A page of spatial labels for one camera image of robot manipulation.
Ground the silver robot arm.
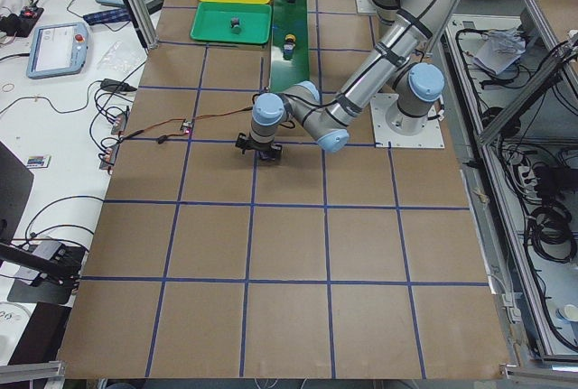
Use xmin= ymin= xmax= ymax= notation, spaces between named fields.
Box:
xmin=236 ymin=0 xmax=451 ymax=160

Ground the black power adapter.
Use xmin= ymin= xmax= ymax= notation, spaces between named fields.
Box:
xmin=100 ymin=79 xmax=137 ymax=94

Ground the near teach pendant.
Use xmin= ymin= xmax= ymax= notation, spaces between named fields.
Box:
xmin=26 ymin=23 xmax=89 ymax=79

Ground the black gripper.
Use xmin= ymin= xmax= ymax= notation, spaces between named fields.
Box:
xmin=236 ymin=133 xmax=283 ymax=157

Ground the red black motor cable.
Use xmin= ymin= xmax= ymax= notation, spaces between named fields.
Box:
xmin=120 ymin=104 xmax=254 ymax=145

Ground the small motor controller board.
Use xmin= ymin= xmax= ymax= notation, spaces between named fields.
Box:
xmin=181 ymin=120 xmax=193 ymax=134

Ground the green plastic tray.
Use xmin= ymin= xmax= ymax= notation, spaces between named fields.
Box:
xmin=190 ymin=2 xmax=272 ymax=45

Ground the green conveyor belt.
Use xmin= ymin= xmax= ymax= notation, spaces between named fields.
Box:
xmin=269 ymin=0 xmax=310 ymax=92

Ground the clear plastic bag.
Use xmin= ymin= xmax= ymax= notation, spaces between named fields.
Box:
xmin=97 ymin=41 xmax=145 ymax=72

